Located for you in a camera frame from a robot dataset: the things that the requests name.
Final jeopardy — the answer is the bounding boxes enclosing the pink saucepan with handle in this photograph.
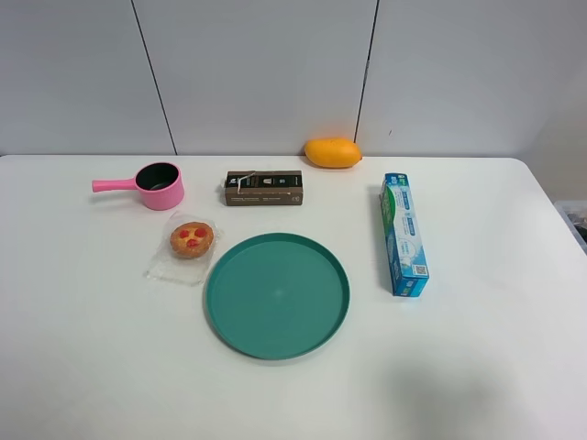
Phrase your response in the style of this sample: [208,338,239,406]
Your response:
[92,162,184,211]

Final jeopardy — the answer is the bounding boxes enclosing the fruit tart pastry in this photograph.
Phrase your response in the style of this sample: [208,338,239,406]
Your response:
[170,222,215,259]

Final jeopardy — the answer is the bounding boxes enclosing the brown rectangular carton box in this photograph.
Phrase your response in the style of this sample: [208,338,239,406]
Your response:
[224,170,304,206]

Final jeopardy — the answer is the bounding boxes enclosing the green round plate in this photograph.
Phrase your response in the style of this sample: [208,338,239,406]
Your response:
[203,233,350,361]

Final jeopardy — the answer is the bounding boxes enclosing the blue plastic wrap box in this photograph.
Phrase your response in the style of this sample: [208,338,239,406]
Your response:
[379,173,429,298]

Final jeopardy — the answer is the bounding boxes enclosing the yellow mango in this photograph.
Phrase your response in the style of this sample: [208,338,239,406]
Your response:
[304,137,362,169]

